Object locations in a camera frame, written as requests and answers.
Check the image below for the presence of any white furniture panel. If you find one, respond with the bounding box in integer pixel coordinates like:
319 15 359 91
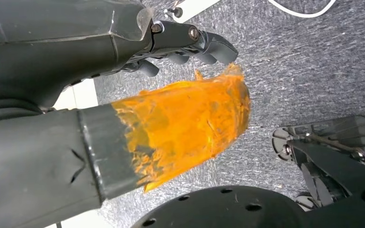
52 78 99 111

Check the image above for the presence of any white power strip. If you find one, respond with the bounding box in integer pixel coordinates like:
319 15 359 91
164 0 222 24

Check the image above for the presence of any white body panel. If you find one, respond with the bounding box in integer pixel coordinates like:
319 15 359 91
45 209 114 228

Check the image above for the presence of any black plug with cable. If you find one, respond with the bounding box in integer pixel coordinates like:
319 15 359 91
163 6 184 19

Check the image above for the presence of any white power cable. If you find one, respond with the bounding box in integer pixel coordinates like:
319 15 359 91
267 0 337 19

